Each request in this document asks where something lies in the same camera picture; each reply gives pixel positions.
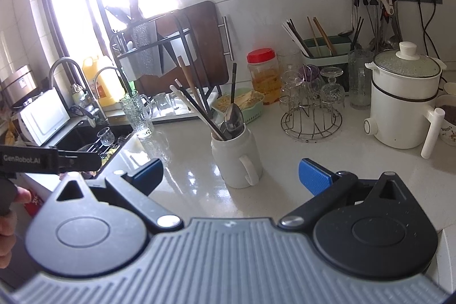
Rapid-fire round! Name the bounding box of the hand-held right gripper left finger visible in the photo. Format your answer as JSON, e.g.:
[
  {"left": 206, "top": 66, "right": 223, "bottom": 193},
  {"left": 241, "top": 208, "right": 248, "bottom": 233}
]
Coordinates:
[{"left": 55, "top": 158, "right": 184, "bottom": 232}]

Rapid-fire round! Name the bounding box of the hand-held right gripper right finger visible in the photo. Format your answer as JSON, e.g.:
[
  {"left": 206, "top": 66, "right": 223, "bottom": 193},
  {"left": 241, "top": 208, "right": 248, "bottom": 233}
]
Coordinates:
[{"left": 278, "top": 158, "right": 410, "bottom": 232}]

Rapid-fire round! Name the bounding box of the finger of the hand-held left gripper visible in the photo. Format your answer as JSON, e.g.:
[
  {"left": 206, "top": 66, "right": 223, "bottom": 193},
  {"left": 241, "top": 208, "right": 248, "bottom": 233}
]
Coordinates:
[{"left": 57, "top": 149, "right": 103, "bottom": 174}]

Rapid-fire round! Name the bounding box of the white chopstick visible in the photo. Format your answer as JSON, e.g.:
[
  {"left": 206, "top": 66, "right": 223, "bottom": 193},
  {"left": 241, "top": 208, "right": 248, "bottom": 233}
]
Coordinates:
[{"left": 170, "top": 85, "right": 219, "bottom": 141}]

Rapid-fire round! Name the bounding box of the black chopstick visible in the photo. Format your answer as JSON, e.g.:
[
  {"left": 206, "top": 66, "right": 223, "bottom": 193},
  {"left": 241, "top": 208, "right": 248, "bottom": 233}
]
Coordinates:
[{"left": 174, "top": 78, "right": 227, "bottom": 141}]

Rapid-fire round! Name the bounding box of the white ceramic mug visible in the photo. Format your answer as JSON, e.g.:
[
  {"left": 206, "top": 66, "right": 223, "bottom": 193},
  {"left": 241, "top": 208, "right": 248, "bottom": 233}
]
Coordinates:
[{"left": 210, "top": 126, "right": 262, "bottom": 189}]

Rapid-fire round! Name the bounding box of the silver metal spoon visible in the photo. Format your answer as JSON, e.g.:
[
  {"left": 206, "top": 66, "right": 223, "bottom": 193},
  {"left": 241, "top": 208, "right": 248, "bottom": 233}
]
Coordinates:
[{"left": 224, "top": 103, "right": 245, "bottom": 139}]

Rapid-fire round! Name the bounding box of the wooden chopstick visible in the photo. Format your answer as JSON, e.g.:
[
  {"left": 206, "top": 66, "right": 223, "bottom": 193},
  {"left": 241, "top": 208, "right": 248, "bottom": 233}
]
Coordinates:
[{"left": 177, "top": 56, "right": 214, "bottom": 134}]

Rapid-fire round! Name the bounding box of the person's left hand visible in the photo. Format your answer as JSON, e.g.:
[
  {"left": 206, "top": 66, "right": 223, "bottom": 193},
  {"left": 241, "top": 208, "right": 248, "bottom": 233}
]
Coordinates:
[{"left": 0, "top": 187, "right": 32, "bottom": 237}]

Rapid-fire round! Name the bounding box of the black kitchen sink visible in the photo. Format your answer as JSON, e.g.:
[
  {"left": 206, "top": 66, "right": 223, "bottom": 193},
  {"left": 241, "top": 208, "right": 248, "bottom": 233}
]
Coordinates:
[{"left": 53, "top": 124, "right": 138, "bottom": 171}]

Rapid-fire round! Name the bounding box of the small stemmed glass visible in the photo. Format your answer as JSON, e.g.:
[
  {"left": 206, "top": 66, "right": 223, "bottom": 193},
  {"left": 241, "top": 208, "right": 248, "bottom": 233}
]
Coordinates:
[{"left": 97, "top": 127, "right": 115, "bottom": 148}]

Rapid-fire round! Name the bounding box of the red printed fabric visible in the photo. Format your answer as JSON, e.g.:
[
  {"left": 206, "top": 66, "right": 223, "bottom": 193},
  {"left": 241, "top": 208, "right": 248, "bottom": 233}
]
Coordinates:
[{"left": 23, "top": 188, "right": 48, "bottom": 217}]

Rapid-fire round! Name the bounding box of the white countertop appliance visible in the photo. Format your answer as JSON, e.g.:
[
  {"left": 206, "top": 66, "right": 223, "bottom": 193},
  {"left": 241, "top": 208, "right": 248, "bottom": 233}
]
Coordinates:
[{"left": 19, "top": 89, "right": 71, "bottom": 146}]

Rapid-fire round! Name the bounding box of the textured glass pitcher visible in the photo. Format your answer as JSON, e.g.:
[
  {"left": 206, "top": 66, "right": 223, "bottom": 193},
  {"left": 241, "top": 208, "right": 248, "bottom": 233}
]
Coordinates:
[{"left": 121, "top": 90, "right": 154, "bottom": 140}]

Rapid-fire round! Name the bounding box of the white drying tray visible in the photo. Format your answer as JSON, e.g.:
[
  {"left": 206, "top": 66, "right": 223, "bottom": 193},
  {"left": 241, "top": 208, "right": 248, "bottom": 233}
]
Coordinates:
[{"left": 151, "top": 92, "right": 218, "bottom": 123}]

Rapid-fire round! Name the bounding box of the small white bottle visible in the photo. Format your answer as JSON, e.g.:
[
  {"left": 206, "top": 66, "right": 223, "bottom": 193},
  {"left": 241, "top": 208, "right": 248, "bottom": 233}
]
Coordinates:
[{"left": 70, "top": 83, "right": 86, "bottom": 105}]

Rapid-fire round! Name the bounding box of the clear drinking glass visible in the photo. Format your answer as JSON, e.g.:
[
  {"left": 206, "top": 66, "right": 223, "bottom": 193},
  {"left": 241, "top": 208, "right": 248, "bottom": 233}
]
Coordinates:
[
  {"left": 168, "top": 92, "right": 184, "bottom": 114},
  {"left": 153, "top": 93, "right": 168, "bottom": 116}
]

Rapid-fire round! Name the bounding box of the yellow oil bottle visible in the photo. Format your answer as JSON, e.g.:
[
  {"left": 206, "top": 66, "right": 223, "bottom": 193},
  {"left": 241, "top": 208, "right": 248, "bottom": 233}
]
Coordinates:
[{"left": 82, "top": 55, "right": 125, "bottom": 108}]

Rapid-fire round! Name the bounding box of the stainless steel appliance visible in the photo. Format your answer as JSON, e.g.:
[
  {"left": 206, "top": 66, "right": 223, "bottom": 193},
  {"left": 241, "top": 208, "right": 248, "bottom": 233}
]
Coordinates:
[{"left": 0, "top": 65, "right": 40, "bottom": 109}]

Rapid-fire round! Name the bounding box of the tall steel kitchen faucet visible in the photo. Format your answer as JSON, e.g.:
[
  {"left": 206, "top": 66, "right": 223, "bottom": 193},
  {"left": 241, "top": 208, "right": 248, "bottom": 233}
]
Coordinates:
[{"left": 48, "top": 58, "right": 107, "bottom": 127}]

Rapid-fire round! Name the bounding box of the green plastic basket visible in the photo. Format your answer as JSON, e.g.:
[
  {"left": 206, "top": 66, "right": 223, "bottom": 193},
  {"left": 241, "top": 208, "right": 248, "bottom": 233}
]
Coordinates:
[{"left": 212, "top": 87, "right": 265, "bottom": 123}]

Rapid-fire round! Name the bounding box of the black metal dish rack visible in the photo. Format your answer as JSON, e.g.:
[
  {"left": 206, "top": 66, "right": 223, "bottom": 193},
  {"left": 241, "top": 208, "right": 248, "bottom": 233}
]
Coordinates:
[{"left": 109, "top": 10, "right": 214, "bottom": 119}]

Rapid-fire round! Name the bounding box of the small steel faucet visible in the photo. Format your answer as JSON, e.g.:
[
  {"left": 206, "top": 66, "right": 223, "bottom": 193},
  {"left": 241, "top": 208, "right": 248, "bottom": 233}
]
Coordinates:
[{"left": 93, "top": 66, "right": 132, "bottom": 101}]

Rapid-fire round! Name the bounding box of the dried noodle bundle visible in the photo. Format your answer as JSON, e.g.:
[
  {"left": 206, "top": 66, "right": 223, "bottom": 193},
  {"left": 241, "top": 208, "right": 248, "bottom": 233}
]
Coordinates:
[{"left": 215, "top": 90, "right": 264, "bottom": 112}]

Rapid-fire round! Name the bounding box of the tall textured glass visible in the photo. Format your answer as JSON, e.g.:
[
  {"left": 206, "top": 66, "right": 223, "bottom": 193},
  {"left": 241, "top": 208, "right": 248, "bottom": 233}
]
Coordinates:
[{"left": 347, "top": 49, "right": 374, "bottom": 109}]

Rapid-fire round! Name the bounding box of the white electric cooking pot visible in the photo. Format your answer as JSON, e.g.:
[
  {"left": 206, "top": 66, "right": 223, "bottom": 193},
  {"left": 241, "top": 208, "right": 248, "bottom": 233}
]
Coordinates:
[{"left": 363, "top": 41, "right": 447, "bottom": 159}]

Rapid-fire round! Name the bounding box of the grey hanging cloth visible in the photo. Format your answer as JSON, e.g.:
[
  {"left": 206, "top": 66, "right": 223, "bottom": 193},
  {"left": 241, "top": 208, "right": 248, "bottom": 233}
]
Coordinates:
[{"left": 155, "top": 19, "right": 179, "bottom": 75}]

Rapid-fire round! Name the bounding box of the clear glass jug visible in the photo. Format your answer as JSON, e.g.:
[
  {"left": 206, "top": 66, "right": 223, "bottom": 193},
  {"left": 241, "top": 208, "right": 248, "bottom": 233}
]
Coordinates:
[{"left": 280, "top": 48, "right": 305, "bottom": 77}]

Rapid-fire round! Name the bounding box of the green utensil holder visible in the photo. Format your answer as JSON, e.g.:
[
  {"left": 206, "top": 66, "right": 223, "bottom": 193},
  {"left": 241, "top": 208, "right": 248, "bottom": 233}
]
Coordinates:
[{"left": 302, "top": 35, "right": 353, "bottom": 75}]

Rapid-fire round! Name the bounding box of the silver sparkly dish cloth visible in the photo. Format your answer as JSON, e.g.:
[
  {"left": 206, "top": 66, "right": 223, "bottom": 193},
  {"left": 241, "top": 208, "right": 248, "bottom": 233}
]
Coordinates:
[{"left": 132, "top": 22, "right": 159, "bottom": 77}]

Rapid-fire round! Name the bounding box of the floral ceramic cup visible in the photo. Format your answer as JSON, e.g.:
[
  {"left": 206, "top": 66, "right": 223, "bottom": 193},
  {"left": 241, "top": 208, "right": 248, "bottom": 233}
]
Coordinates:
[{"left": 435, "top": 95, "right": 456, "bottom": 147}]

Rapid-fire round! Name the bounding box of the bunch of assorted chopsticks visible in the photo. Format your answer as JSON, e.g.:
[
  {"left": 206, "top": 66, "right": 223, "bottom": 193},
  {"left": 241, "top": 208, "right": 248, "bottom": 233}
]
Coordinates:
[{"left": 281, "top": 16, "right": 339, "bottom": 57}]

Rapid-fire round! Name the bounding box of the brown wooden cutting board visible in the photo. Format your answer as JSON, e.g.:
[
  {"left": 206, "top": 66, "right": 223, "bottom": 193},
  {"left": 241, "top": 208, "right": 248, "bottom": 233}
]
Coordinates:
[{"left": 137, "top": 1, "right": 235, "bottom": 87}]

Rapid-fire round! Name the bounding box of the metal wire cup rack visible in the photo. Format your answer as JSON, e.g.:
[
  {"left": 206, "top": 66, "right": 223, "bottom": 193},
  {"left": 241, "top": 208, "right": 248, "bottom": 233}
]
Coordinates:
[{"left": 281, "top": 95, "right": 343, "bottom": 141}]

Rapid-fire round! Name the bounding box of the black power cord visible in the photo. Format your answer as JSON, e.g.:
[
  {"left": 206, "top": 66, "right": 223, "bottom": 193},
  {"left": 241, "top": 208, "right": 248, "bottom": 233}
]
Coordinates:
[{"left": 415, "top": 0, "right": 440, "bottom": 57}]

